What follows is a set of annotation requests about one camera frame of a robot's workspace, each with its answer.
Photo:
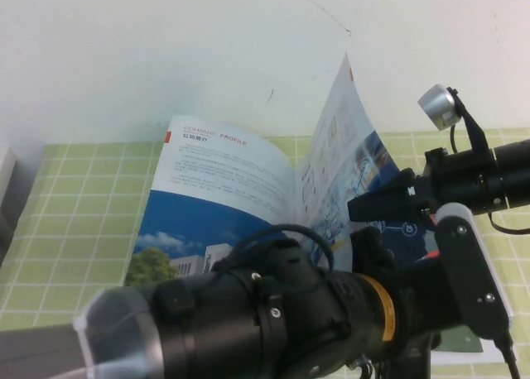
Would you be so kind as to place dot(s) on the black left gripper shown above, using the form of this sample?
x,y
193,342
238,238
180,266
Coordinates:
x,y
356,304

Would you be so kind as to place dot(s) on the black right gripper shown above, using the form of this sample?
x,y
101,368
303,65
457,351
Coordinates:
x,y
420,193

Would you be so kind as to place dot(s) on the glossy company brochure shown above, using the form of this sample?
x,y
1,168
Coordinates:
x,y
215,176

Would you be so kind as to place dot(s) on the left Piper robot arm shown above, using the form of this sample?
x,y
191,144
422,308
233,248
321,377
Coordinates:
x,y
232,313

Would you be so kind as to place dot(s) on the green white checked tablecloth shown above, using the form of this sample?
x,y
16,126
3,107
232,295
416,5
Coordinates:
x,y
83,188

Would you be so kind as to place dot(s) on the white grey box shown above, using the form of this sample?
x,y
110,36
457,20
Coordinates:
x,y
5,164

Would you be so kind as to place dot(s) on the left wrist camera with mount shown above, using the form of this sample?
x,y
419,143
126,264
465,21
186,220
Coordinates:
x,y
468,271

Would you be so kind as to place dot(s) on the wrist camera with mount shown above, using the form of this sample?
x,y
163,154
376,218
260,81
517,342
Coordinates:
x,y
468,271
435,102

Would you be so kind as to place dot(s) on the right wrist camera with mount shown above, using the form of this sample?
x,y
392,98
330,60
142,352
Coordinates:
x,y
435,102

